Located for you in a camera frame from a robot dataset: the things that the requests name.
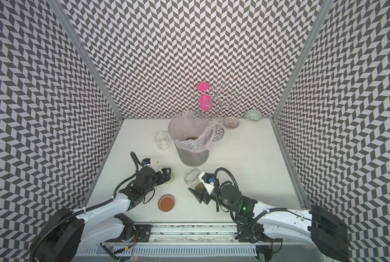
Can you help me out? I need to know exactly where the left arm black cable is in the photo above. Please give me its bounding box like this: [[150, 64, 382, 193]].
[[29, 151, 156, 262]]

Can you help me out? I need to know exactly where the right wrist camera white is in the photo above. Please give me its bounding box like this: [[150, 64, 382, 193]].
[[198, 172, 215, 195]]

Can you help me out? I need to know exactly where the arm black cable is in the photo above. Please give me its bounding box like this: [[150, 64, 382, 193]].
[[214, 167, 314, 227], [29, 151, 156, 262]]

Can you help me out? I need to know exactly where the glass jar of mung beans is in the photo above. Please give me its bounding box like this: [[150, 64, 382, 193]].
[[155, 131, 171, 151]]

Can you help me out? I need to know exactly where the grey mesh trash bin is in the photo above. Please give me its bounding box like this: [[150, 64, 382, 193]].
[[168, 111, 216, 167]]

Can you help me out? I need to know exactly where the glass jar with beans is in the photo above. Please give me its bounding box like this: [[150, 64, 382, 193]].
[[184, 168, 205, 193]]

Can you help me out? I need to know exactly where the silver wire glass rack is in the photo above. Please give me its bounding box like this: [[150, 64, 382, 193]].
[[206, 83, 239, 142]]

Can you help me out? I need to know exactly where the pink plastic wine glass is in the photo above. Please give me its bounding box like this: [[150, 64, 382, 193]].
[[196, 82, 212, 111]]

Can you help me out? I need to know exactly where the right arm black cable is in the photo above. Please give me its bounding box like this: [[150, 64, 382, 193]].
[[214, 167, 314, 227]]

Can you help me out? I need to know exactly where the clear plastic bin liner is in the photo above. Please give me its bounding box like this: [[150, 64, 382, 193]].
[[168, 111, 215, 153]]

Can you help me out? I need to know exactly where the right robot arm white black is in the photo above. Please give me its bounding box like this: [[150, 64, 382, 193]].
[[189, 182, 350, 262]]

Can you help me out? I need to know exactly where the brown jar lid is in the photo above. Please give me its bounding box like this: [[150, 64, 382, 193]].
[[158, 194, 175, 212]]

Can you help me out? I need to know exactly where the small brown glass bowl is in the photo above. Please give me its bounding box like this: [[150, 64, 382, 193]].
[[223, 116, 240, 130]]

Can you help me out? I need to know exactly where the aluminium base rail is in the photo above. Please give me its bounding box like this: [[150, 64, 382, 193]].
[[73, 222, 314, 262]]

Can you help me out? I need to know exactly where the green jar lid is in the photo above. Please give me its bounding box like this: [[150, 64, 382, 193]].
[[165, 172, 175, 184]]

